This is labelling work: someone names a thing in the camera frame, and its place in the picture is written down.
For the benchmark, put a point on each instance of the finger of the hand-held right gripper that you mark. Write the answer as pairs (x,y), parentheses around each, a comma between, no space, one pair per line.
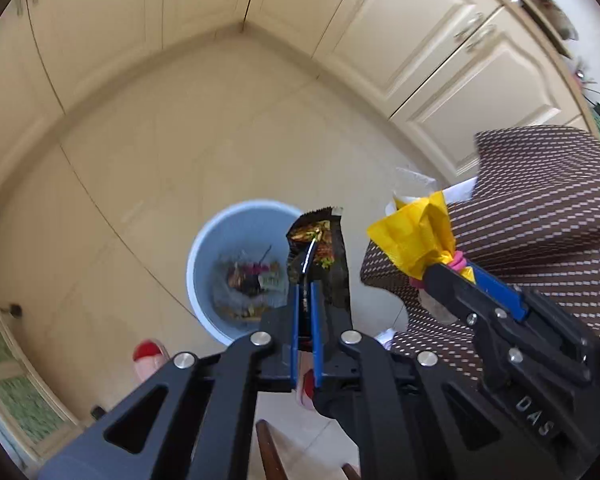
(455,295)
(500,292)

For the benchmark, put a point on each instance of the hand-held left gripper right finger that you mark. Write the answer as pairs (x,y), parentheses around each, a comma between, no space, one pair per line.
(316,330)

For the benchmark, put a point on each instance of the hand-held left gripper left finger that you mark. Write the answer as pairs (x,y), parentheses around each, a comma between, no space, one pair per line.
(295,330)

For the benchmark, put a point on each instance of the pink rubber band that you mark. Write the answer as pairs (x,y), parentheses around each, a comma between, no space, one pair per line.
(457,261)

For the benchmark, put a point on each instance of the black snack wrapper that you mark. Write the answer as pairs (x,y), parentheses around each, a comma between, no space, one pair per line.
(332,265)

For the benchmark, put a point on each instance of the yellow paper wrapper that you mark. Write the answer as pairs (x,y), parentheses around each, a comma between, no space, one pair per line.
(415,240)

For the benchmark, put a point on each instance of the light blue trash bin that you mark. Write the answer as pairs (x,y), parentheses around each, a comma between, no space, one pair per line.
(215,250)

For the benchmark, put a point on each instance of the pile of snack wrappers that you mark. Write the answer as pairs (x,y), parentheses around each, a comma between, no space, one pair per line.
(245,285)

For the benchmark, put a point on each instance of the brown polka dot tablecloth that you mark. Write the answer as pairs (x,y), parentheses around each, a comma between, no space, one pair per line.
(530,210)

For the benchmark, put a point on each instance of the white cloth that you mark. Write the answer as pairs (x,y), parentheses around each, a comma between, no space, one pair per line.
(460,190)

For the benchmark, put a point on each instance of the person's right leg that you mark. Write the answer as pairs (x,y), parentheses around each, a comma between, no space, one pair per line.
(337,435)

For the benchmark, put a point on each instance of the brown wooden chair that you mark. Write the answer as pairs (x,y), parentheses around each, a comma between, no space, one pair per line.
(270,452)

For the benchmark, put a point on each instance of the kitchen utensils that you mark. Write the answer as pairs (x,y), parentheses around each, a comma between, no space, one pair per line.
(586,77)

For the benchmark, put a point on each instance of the black door stopper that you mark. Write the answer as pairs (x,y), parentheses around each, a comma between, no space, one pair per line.
(15,309)

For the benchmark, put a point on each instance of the glass pot lid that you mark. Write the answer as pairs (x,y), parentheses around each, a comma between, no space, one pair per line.
(550,7)

